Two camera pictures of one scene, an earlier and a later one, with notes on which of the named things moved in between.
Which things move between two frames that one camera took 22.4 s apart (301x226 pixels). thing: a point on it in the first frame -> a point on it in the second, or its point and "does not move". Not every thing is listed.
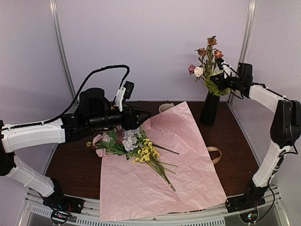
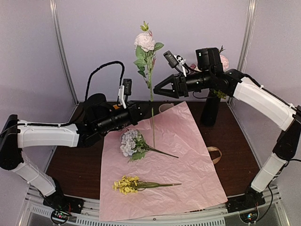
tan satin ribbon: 212,149 does not move
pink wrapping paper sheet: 130,190 does not move
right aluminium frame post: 247,39 does not move
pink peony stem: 109,143 -> 146,47
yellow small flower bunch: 149,153 -> 126,185
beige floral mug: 164,107 does not move
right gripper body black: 223,86 -> 181,84
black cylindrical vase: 209,112 does not move
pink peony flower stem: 106,143 -> 224,60
